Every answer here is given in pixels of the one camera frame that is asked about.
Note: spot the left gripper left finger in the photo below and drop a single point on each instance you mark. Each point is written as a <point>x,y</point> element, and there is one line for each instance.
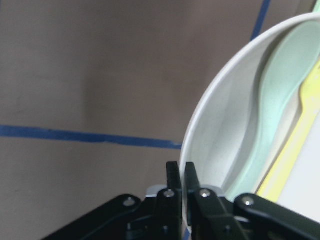
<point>126,217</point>

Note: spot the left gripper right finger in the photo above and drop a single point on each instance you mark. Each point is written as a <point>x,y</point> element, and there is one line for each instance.
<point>249,217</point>

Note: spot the white round plate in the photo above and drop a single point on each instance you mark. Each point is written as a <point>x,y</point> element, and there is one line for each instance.
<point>223,128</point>

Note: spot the yellow plastic fork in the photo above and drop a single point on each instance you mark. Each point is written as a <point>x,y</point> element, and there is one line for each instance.
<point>277,177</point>

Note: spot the light green plastic spoon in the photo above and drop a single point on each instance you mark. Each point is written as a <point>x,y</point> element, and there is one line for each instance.
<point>288,65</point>

